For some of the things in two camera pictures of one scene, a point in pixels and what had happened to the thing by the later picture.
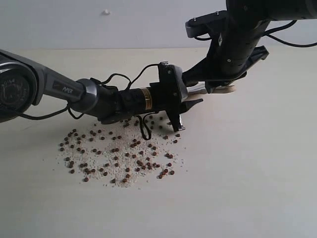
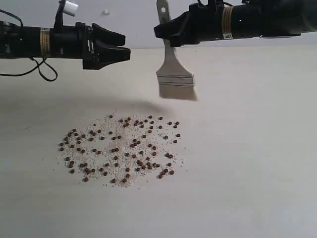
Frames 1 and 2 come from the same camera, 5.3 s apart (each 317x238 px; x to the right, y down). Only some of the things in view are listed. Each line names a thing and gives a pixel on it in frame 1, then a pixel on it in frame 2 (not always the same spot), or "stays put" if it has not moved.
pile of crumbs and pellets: (117, 153) stays put
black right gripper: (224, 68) → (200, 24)
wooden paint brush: (200, 89) → (174, 81)
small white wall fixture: (106, 13) stays put
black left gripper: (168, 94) → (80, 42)
